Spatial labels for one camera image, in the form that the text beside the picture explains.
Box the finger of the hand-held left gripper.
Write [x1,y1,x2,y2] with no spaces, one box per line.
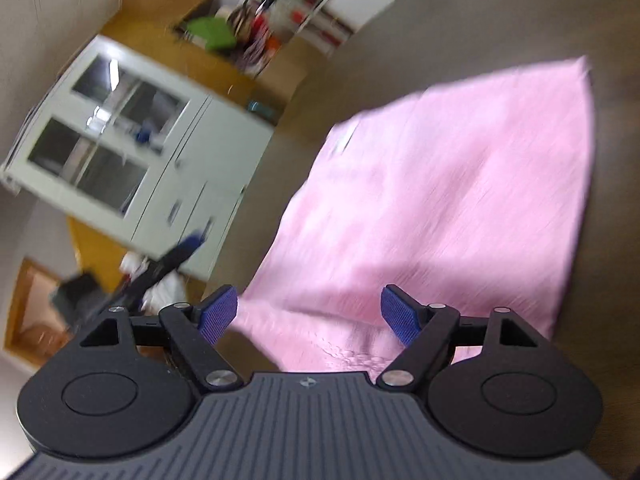
[152,230,208,278]

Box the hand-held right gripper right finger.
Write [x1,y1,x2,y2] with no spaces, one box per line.
[376,284,556,392]

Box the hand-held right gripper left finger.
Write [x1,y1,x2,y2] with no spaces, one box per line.
[65,284,244,395]

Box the pink towel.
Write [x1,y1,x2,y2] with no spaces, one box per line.
[227,55,599,374]

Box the black box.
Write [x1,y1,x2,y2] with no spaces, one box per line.
[50,272,110,327]

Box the white glass-door cabinet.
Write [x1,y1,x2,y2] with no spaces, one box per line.
[0,35,277,282]

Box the green cloth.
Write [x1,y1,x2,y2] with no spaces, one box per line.
[186,16,237,52]

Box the white shelf unit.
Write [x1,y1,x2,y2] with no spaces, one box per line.
[295,0,408,58]

